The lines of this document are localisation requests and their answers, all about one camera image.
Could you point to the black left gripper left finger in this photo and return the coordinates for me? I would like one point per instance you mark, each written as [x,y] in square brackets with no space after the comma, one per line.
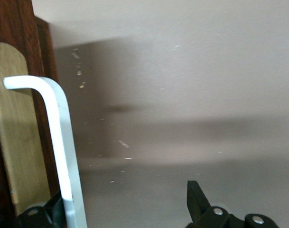
[44,217]

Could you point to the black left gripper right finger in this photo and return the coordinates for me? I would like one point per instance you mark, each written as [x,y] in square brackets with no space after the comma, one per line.
[203,216]

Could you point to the dark brown wooden cabinet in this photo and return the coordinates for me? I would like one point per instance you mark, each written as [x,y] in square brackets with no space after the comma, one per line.
[46,47]

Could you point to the light wood drawer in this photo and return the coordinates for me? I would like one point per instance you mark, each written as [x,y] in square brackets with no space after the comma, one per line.
[16,123]

